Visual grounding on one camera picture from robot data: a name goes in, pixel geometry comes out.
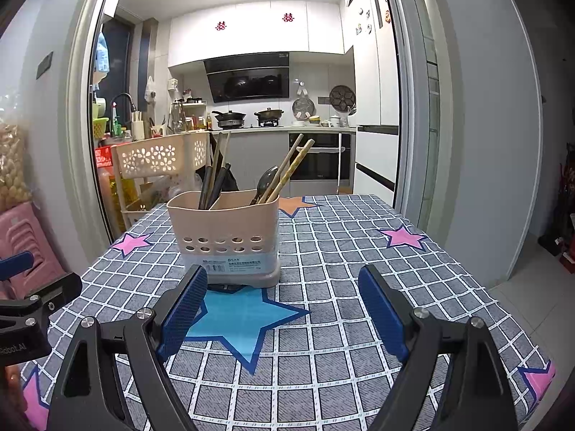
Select kitchen counter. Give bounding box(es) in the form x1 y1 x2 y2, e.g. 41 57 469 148
207 126 358 134

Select wooden chopstick with patterned end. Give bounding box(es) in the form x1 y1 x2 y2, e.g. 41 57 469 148
267 138 316 204

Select black built-in oven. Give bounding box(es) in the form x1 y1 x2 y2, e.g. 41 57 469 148
289 132 352 182

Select clear plastic bag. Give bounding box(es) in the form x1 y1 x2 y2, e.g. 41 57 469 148
139 175 174 209

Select white refrigerator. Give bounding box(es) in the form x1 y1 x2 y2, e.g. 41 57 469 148
344 0 400 196

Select beige flower-hole storage cart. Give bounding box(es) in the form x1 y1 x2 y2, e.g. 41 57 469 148
111 131 211 227

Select white upper cabinets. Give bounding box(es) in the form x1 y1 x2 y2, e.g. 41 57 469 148
168 0 346 68

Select black range hood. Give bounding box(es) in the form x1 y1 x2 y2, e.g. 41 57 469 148
203 52 290 103

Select grey plaid star tablecloth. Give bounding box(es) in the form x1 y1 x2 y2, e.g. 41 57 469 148
20 194 558 431

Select seasoning rack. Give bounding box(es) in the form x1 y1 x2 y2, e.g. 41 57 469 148
170 99 208 133

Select bag of peanuts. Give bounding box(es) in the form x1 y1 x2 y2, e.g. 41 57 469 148
0 121 34 212

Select sliding glass door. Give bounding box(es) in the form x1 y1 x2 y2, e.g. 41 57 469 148
388 0 443 230

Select blue and white hanging bag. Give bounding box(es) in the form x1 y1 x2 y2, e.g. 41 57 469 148
96 31 111 73

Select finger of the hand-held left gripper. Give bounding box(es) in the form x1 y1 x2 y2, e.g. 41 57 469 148
0 272 83 320
0 251 36 282

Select black wok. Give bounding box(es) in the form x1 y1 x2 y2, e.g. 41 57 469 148
254 108 285 126
212 110 248 129

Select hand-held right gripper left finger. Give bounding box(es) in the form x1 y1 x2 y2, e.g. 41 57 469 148
47 264 208 431

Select kitchen faucet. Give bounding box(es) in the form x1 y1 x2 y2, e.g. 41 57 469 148
110 93 137 120

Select person's left hand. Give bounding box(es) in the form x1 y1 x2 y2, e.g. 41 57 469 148
0 363 23 414

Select white pole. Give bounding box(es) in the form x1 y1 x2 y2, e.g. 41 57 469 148
337 132 346 189

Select pink plastic stool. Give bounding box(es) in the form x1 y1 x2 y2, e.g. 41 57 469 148
0 201 68 306

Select black hanging cloth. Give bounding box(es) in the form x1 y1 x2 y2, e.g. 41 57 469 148
204 164 240 193

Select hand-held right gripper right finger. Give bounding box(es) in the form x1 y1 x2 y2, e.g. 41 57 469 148
358 264 519 431

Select yellow oil bottle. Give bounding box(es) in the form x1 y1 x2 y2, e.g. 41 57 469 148
108 175 138 214

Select beige plastic utensil holder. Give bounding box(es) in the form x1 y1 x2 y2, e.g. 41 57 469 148
166 189 281 287

